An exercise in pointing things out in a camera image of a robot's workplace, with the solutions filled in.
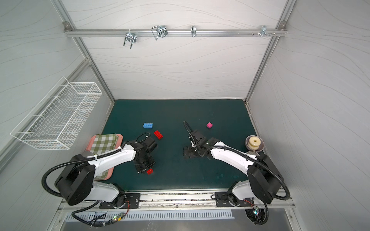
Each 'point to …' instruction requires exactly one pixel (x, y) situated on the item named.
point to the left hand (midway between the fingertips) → (153, 170)
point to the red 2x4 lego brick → (158, 134)
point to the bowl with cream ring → (260, 147)
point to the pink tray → (89, 146)
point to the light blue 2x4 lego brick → (148, 125)
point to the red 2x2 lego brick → (150, 171)
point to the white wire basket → (54, 122)
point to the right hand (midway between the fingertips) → (190, 151)
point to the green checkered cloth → (101, 144)
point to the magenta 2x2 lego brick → (209, 125)
